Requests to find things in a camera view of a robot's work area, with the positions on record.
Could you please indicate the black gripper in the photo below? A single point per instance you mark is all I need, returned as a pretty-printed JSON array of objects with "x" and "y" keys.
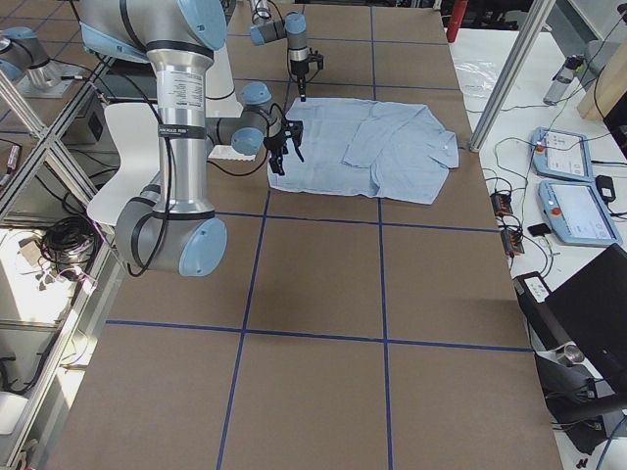
[
  {"x": 298, "y": 70},
  {"x": 274, "y": 143}
]

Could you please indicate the light blue button shirt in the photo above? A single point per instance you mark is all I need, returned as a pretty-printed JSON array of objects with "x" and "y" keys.
[{"x": 375, "y": 149}]

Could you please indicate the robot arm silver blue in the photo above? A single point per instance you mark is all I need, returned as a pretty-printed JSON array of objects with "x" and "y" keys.
[
  {"x": 171, "y": 225},
  {"x": 293, "y": 28}
]

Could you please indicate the white chair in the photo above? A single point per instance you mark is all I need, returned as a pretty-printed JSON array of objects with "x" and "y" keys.
[{"x": 134, "y": 130}]

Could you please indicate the clear plastic bag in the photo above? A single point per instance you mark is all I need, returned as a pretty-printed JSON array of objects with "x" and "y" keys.
[{"x": 476, "y": 78}]

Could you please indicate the red cylinder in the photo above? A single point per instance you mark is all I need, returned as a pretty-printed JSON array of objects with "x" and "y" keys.
[{"x": 456, "y": 19}]

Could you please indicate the orange black electronics box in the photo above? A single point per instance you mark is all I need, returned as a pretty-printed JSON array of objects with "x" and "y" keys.
[{"x": 501, "y": 203}]

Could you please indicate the upper blue teach pendant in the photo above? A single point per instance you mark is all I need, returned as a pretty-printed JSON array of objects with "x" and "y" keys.
[{"x": 562, "y": 155}]

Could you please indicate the blue teach pendant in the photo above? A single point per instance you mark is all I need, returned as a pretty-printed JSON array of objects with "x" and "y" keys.
[
  {"x": 562, "y": 155},
  {"x": 577, "y": 214}
]

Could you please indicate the clear water bottle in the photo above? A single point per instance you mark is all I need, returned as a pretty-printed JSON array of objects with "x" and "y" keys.
[{"x": 562, "y": 79}]

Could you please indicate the lower blue teach pendant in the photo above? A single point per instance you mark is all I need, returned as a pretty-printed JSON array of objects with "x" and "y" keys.
[{"x": 577, "y": 214}]

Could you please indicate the black power adapter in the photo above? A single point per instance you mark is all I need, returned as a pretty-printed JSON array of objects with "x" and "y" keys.
[{"x": 605, "y": 187}]

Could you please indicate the black monitor on stand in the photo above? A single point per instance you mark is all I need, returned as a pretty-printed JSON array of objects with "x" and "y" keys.
[{"x": 581, "y": 326}]

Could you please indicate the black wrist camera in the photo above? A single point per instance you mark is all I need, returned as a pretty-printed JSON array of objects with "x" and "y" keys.
[
  {"x": 295, "y": 134},
  {"x": 316, "y": 58}
]

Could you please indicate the white pillar with base plate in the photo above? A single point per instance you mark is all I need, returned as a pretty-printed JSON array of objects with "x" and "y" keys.
[{"x": 225, "y": 73}]

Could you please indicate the aluminium frame post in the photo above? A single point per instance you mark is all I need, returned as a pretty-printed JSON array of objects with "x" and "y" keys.
[{"x": 517, "y": 55}]

